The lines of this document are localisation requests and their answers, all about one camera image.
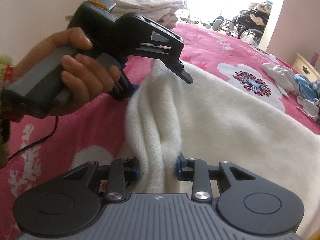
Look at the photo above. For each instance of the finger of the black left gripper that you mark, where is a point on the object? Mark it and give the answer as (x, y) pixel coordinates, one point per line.
(177, 67)
(123, 89)

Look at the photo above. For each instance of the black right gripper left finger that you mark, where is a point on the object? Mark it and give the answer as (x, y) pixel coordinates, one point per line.
(75, 199)

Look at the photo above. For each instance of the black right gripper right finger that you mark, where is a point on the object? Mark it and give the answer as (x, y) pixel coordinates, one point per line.
(244, 200)

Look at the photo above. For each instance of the cream fluffy blanket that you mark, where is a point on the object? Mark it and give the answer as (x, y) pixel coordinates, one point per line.
(214, 121)

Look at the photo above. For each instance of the folded white clothes stack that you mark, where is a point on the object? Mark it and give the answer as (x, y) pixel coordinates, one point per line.
(126, 16)

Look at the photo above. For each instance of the wheelchair with piled clothes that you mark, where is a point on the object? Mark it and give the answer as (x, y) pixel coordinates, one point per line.
(249, 25)

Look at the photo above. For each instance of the person's left hand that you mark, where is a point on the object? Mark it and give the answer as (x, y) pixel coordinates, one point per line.
(85, 77)

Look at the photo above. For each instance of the pink floral bed sheet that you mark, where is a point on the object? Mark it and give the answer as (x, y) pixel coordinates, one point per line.
(45, 148)

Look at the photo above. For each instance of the cream wooden nightstand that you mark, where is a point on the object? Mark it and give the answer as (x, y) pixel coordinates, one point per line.
(303, 67)

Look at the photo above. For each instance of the light blue garment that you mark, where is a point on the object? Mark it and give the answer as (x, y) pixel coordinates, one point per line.
(305, 88)

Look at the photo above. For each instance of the plaid shirt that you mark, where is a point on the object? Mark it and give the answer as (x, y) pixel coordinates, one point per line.
(316, 87)

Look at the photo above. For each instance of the white bag garment with strap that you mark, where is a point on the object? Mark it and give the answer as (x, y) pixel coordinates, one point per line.
(309, 108)

